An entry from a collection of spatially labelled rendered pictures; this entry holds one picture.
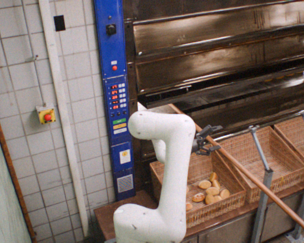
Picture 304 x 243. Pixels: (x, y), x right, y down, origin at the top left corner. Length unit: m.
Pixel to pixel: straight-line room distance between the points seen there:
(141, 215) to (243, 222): 1.47
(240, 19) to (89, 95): 1.16
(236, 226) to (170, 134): 1.47
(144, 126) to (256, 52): 1.50
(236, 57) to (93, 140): 1.18
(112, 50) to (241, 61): 1.02
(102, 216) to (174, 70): 1.18
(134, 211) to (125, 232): 0.08
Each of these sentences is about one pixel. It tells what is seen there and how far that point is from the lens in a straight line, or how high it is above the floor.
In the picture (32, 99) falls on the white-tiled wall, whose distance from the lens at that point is 2.12.
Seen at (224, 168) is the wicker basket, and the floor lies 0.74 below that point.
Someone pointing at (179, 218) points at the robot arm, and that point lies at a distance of 1.39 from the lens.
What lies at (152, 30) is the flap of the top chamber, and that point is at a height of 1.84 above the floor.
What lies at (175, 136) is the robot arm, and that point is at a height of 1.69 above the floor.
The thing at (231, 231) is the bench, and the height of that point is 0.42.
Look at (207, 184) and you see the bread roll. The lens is 2.76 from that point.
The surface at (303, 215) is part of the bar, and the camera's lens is 3.15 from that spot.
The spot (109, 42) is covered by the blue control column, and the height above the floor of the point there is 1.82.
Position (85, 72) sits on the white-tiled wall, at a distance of 2.12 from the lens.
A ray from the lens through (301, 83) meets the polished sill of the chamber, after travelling 3.21.
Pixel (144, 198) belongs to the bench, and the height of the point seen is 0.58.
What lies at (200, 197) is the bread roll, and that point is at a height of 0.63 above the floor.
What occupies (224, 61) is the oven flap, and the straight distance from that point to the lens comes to 2.55.
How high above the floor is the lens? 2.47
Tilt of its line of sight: 31 degrees down
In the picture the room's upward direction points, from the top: 2 degrees counter-clockwise
